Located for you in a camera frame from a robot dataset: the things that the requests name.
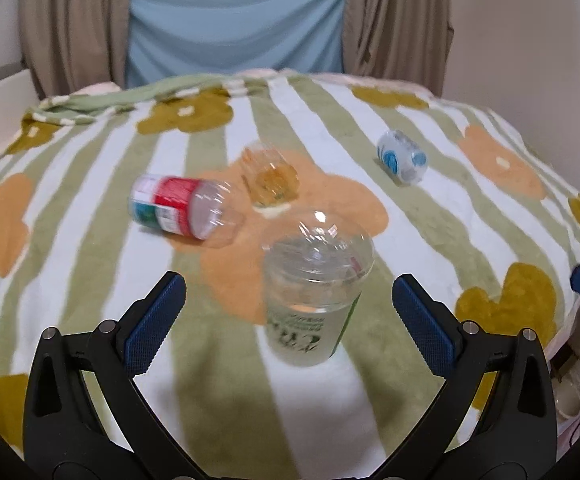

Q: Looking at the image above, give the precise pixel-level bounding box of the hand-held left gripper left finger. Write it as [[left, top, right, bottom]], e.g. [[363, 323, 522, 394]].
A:
[[22, 271, 206, 480]]

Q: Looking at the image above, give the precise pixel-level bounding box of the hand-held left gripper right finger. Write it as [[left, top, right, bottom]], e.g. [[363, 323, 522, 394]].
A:
[[370, 273, 558, 480]]

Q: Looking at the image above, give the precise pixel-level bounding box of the clear plastic cup green print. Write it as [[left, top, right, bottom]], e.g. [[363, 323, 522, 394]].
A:
[[261, 208, 375, 367]]

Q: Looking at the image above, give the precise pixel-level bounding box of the small clear plastic cup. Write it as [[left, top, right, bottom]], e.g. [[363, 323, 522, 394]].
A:
[[241, 141, 301, 213]]

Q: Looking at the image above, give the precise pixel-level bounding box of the green striped flower blanket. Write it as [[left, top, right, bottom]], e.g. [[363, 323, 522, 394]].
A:
[[0, 69, 580, 480]]

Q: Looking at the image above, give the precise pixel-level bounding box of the red and green label bottle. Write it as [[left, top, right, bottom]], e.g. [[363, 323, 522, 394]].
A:
[[129, 174, 245, 247]]

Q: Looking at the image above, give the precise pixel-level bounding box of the blue and white label bottle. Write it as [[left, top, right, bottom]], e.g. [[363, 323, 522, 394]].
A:
[[376, 129, 429, 186]]

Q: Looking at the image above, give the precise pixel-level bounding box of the beige curtain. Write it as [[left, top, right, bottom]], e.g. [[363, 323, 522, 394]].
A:
[[341, 0, 455, 97], [17, 0, 133, 98]]

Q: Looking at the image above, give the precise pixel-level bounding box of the light blue cloth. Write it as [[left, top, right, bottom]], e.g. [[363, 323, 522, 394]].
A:
[[125, 0, 347, 88]]

